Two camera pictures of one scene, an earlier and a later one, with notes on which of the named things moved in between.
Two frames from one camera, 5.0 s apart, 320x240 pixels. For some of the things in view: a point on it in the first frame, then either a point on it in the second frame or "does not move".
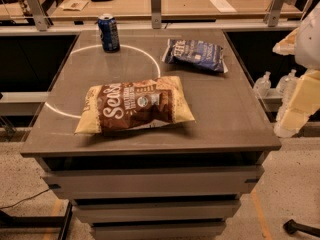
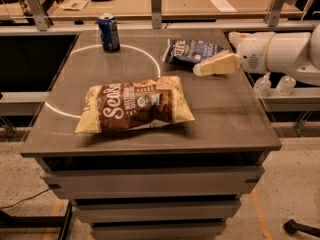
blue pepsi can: x=109 y=33 does not move
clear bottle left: x=263 y=84 does not move
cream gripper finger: x=286 y=46 → x=236 y=37
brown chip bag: x=125 y=105 does not move
